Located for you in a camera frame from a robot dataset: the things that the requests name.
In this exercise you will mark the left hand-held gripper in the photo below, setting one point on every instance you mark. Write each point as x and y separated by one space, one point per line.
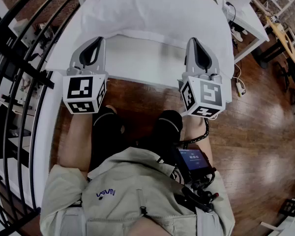
83 92

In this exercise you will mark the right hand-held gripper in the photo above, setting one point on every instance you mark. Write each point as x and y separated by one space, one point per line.
209 95

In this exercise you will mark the white pillowcase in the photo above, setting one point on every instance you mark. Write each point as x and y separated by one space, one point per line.
150 11

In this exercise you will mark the person's right forearm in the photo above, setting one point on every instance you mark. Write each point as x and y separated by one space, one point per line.
193 129

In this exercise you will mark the person's left forearm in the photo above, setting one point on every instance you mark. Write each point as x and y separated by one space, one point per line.
75 141

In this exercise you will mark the white sneaker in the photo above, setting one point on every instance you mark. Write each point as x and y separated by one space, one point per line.
244 32
236 34

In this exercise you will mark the white power strip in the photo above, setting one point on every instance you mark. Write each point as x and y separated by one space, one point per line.
240 88

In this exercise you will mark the black metal railing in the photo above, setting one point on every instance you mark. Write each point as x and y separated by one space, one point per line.
45 80

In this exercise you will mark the white side table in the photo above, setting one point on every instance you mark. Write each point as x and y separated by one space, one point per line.
248 21

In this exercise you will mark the person's right leg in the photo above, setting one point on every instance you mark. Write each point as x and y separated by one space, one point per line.
167 126

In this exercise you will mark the person's leg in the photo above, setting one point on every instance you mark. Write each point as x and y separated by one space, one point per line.
167 126
105 136

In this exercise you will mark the person's left leg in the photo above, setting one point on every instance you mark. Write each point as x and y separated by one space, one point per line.
105 136

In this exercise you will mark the round wooden table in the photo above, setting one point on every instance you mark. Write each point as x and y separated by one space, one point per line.
285 40

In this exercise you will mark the person's beige jacket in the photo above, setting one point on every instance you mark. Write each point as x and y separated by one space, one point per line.
118 176

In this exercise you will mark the black patterned board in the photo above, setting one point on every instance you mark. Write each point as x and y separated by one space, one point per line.
288 208

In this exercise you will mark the black chest mount rig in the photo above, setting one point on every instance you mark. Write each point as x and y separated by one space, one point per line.
199 195

